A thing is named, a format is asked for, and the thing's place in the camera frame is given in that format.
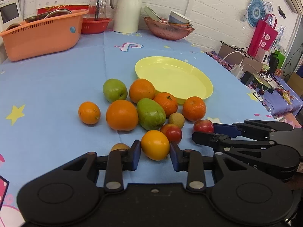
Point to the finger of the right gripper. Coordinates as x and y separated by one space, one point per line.
279 161
253 129

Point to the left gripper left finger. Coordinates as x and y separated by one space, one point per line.
72 193

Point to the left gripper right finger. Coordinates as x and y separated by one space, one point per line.
238 191

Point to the red apple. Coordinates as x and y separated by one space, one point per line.
172 132
205 126

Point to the brown kiwi fruit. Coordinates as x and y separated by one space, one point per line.
120 146

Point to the brown longan fruit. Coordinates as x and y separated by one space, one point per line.
177 119

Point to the small orange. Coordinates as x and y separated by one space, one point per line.
89 113

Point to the large orange front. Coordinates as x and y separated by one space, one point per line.
122 115

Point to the large orange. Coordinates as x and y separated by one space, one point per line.
122 115
141 88

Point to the yellow-orange lemon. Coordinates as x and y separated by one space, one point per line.
155 145

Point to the green mango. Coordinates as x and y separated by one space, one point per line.
151 115

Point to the round green apple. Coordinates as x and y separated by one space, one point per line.
114 89

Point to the cardboard box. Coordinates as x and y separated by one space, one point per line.
249 64

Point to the yellow plastic plate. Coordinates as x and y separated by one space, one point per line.
174 76

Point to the tangerine with stem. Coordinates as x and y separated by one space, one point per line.
168 102

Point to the blue patterned tablecloth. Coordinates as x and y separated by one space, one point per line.
40 97

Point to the red paper gift bag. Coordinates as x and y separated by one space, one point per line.
264 34

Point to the large orange behind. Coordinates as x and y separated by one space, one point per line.
141 88

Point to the pink glass bowl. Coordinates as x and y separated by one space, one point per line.
168 31

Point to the stacked blue-white bowls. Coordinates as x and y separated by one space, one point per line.
177 18

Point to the white plate in bowl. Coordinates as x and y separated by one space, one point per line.
152 14

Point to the orange plastic basket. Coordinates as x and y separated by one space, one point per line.
45 36

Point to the white thermos jug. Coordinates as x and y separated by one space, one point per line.
127 15

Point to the red plastic colander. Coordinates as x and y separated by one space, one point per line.
94 27

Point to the glass jar with utensil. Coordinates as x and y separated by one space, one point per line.
97 10

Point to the white appliance with screen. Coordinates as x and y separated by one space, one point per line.
12 12

